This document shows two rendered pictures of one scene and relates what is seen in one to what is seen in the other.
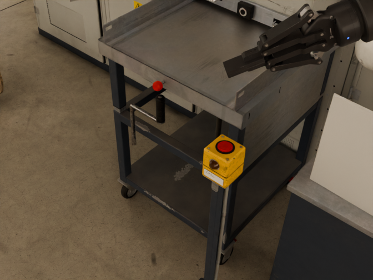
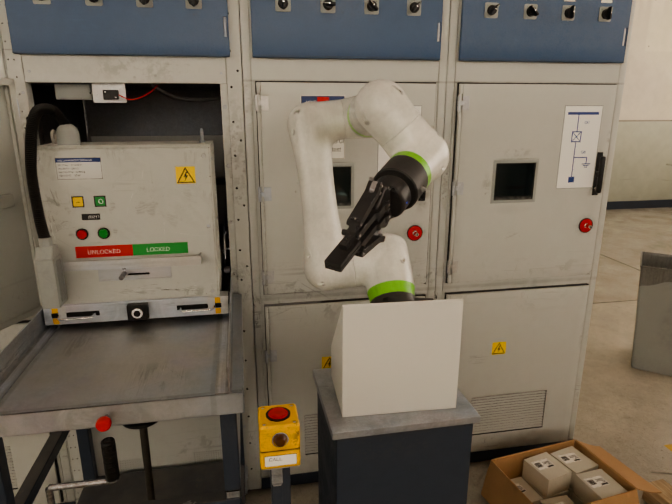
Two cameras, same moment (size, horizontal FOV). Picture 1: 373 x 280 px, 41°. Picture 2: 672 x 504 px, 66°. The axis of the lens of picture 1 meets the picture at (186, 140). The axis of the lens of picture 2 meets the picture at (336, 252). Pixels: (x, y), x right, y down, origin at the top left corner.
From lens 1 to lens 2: 0.63 m
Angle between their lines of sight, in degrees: 50
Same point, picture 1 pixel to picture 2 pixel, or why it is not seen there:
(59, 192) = not seen: outside the picture
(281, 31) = (366, 207)
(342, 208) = (392, 420)
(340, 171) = (372, 384)
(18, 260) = not seen: outside the picture
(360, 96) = (277, 355)
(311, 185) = (349, 421)
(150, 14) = (13, 360)
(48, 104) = not seen: outside the picture
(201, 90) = (170, 396)
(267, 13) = (167, 303)
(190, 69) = (132, 385)
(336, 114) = (351, 325)
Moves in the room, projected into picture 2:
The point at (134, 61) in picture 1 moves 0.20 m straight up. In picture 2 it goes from (41, 415) to (27, 333)
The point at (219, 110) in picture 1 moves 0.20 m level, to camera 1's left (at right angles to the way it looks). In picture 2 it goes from (207, 405) to (127, 445)
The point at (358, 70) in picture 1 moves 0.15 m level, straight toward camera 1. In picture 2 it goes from (266, 330) to (281, 347)
